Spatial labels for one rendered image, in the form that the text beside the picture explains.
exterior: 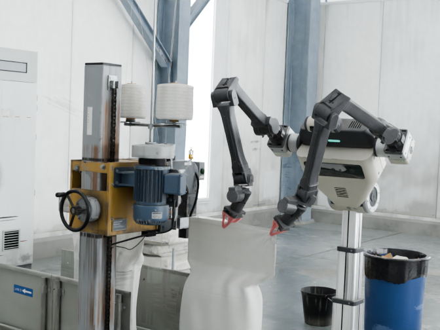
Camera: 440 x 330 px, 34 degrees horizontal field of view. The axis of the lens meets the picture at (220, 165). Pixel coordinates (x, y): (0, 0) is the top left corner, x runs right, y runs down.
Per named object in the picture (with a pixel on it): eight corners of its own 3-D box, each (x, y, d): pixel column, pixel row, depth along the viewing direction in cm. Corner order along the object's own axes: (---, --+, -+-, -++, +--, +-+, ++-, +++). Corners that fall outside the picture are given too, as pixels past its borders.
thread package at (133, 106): (152, 120, 338) (154, 84, 337) (131, 119, 326) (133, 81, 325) (129, 119, 346) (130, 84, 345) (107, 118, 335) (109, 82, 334)
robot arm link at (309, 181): (341, 113, 280) (323, 101, 287) (330, 115, 277) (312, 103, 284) (318, 205, 302) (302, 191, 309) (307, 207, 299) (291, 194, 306)
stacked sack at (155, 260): (213, 267, 655) (214, 251, 654) (167, 277, 601) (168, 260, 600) (175, 260, 679) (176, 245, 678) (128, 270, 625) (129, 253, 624)
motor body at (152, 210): (175, 224, 312) (177, 165, 311) (152, 227, 300) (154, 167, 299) (148, 220, 321) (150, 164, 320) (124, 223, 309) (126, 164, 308)
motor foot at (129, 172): (148, 188, 314) (148, 167, 314) (129, 189, 305) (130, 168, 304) (132, 186, 320) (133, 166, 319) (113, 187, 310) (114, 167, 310)
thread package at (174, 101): (200, 122, 323) (201, 84, 322) (176, 122, 309) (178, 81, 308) (171, 122, 333) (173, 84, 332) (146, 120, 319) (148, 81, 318)
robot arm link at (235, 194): (253, 173, 322) (237, 173, 327) (239, 174, 312) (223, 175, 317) (255, 200, 322) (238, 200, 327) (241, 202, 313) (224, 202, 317)
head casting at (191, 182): (197, 215, 358) (200, 155, 357) (165, 220, 338) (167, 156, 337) (151, 209, 376) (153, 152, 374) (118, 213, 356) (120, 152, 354)
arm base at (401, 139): (390, 130, 323) (384, 154, 319) (384, 120, 317) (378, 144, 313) (409, 131, 318) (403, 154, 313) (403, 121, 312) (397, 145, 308)
